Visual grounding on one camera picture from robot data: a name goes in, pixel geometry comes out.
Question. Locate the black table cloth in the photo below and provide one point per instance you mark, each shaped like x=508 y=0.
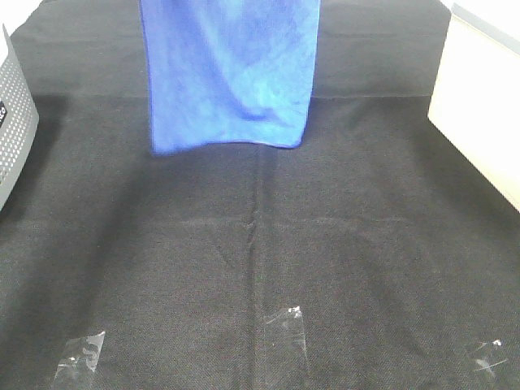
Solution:
x=397 y=250

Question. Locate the right clear tape strip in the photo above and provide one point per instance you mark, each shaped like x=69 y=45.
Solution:
x=487 y=357

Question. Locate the clear tape strip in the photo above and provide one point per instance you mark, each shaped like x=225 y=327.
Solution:
x=78 y=363
x=284 y=335
x=487 y=357

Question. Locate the white slotted box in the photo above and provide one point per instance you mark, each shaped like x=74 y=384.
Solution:
x=475 y=100

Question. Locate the middle clear tape strip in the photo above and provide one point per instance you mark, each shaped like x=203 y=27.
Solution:
x=284 y=335

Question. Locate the grey perforated basket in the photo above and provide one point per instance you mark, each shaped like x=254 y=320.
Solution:
x=19 y=119

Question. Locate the left clear tape strip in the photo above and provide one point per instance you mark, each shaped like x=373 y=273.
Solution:
x=78 y=363

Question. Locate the blue microfiber towel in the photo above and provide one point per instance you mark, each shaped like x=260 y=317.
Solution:
x=229 y=71

